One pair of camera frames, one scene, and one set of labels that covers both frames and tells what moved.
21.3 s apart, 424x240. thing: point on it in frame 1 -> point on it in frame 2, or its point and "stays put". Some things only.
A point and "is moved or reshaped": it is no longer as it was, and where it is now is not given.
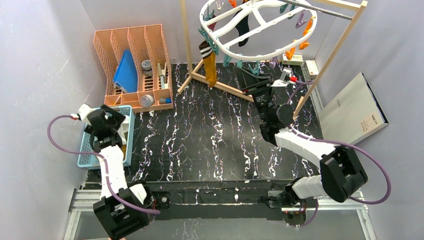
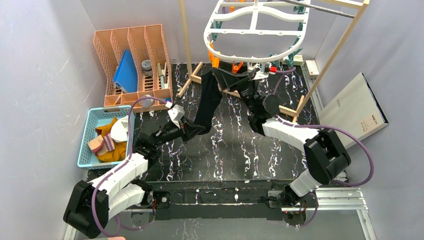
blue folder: (126, 74) stays put
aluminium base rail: (88, 200) stays put
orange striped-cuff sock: (209, 57) is moved or reshaped
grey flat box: (354, 113) stays put
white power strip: (312, 69) stays put
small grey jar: (146, 66) stays put
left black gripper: (91, 128) -> (184, 127)
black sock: (242, 27) -> (211, 97)
